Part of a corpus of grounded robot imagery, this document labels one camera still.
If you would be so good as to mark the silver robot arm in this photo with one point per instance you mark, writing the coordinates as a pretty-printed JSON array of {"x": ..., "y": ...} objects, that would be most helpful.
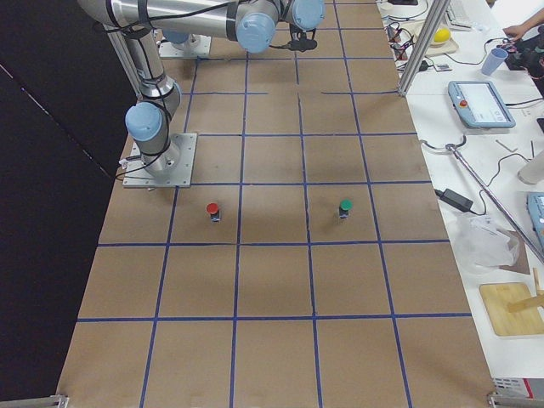
[
  {"x": 182, "y": 40},
  {"x": 146, "y": 32}
]

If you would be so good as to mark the blue teach pendant tablet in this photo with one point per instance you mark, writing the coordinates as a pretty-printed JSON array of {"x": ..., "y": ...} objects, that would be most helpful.
[{"x": 479, "y": 105}]

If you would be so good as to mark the metal cane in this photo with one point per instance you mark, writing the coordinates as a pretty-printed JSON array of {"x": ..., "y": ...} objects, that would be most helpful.
[{"x": 454, "y": 149}]

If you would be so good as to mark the yellow lemon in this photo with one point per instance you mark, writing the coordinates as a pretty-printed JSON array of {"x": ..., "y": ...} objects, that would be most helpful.
[{"x": 441, "y": 37}]

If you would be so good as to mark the green push button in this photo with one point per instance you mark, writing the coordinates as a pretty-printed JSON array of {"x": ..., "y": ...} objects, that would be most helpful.
[{"x": 344, "y": 208}]

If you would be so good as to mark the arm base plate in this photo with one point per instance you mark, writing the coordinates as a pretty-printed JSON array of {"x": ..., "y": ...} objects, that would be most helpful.
[
  {"x": 196, "y": 47},
  {"x": 173, "y": 168}
]

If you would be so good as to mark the black power adapter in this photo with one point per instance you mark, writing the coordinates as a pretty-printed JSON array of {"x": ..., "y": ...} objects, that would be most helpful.
[{"x": 459, "y": 202}]

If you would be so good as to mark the aluminium frame post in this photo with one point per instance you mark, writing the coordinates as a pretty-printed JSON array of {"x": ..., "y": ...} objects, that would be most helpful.
[{"x": 430, "y": 26}]

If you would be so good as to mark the wooden cutting board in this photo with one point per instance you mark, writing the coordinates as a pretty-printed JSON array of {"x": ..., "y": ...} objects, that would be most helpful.
[{"x": 512, "y": 310}]

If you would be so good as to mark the clear plastic bag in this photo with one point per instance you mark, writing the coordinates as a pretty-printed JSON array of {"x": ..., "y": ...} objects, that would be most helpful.
[{"x": 481, "y": 245}]

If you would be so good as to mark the light blue plastic cup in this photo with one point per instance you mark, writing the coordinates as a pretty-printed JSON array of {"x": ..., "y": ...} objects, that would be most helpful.
[{"x": 493, "y": 60}]

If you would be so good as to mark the red push button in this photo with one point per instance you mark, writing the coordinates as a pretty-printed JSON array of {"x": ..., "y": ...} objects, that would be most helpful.
[{"x": 214, "y": 212}]

